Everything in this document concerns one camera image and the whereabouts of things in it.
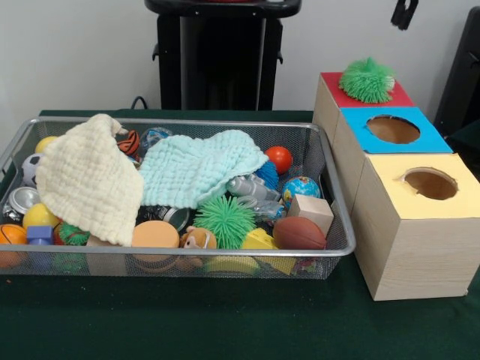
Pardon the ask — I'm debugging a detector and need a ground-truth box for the wooden box with three holes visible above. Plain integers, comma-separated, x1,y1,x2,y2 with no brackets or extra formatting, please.
313,71,480,302

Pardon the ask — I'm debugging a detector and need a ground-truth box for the cream muslin cloth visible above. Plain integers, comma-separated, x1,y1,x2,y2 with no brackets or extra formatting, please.
34,113,145,247

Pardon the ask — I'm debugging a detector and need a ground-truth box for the plain wooden block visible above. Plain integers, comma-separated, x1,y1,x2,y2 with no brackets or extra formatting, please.
287,193,335,237

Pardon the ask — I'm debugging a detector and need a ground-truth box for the green spiky ball with eyes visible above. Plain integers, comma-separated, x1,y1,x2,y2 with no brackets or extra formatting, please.
338,58,396,104

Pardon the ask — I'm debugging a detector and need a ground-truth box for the blue spiky ball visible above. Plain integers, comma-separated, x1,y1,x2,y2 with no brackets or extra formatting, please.
255,161,281,191

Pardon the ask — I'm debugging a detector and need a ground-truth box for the clear mesh bin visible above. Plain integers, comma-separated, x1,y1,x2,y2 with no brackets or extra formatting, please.
0,115,356,281

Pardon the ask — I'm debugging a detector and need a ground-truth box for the brown toy football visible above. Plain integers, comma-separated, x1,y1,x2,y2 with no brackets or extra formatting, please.
273,216,327,251

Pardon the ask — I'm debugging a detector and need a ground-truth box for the dark green side table cloth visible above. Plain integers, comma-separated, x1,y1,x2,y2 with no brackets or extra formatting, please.
447,120,480,181

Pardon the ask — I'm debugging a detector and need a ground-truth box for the blue globe ball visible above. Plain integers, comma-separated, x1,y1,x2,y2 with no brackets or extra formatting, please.
282,176,322,208

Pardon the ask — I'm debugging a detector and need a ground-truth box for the red ball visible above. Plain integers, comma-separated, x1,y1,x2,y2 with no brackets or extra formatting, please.
265,145,293,175

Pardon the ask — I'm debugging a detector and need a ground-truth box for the mint green muslin cloth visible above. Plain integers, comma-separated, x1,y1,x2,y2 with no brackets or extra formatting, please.
140,129,269,209

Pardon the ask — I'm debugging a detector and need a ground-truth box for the dark green tablecloth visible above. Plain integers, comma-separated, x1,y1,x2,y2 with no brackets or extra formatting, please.
0,109,480,360

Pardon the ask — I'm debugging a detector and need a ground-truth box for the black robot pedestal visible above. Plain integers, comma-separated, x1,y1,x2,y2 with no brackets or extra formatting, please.
145,0,305,112

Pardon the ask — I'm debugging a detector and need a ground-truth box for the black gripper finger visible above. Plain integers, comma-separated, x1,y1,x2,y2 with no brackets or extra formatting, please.
391,0,419,32

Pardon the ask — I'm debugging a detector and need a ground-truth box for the plain green spiky ball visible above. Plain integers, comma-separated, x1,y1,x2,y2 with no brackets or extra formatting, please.
194,196,257,250

